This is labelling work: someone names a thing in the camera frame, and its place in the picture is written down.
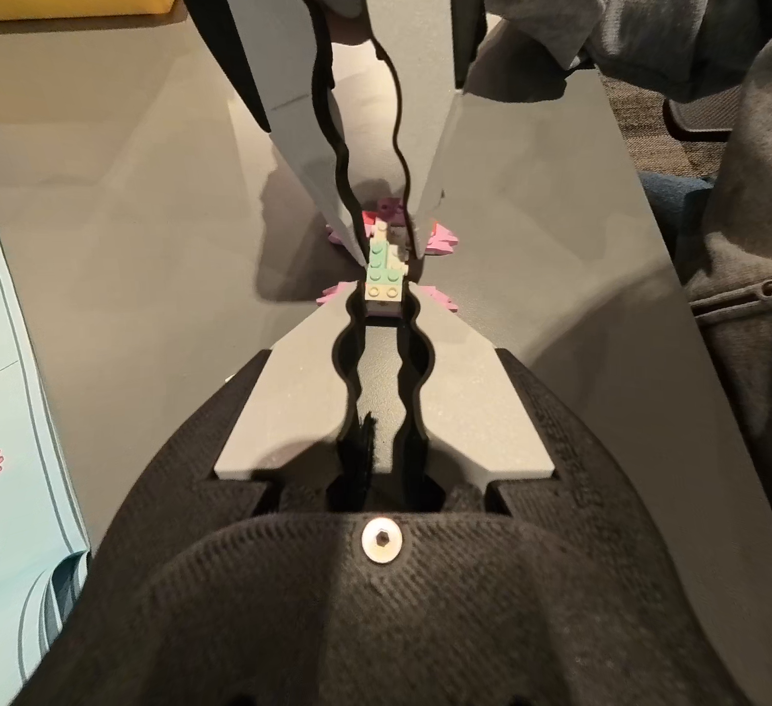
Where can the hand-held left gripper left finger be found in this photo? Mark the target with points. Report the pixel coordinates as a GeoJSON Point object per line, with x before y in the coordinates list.
{"type": "Point", "coordinates": [289, 410]}

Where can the person's blue jeans leg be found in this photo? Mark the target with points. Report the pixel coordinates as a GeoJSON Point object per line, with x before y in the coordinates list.
{"type": "Point", "coordinates": [675, 205]}

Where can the black mesh chair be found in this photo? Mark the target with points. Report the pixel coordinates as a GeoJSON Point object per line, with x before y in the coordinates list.
{"type": "Point", "coordinates": [693, 121]}

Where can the grey desk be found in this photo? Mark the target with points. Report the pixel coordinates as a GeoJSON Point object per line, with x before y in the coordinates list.
{"type": "Point", "coordinates": [151, 175]}

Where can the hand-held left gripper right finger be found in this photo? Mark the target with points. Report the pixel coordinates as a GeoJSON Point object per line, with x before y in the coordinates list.
{"type": "Point", "coordinates": [476, 416]}

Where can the pastel toy brick assembly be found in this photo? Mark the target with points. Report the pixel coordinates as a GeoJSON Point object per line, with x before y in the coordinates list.
{"type": "Point", "coordinates": [383, 278]}

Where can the open light blue instruction booklet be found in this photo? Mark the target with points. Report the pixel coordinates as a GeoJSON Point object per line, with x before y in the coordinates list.
{"type": "Point", "coordinates": [30, 477]}

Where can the pink toy brick model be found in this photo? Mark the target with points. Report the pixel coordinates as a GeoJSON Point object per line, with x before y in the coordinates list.
{"type": "Point", "coordinates": [437, 241]}

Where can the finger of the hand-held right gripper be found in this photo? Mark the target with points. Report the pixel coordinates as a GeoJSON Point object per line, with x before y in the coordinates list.
{"type": "Point", "coordinates": [422, 54]}
{"type": "Point", "coordinates": [271, 54]}

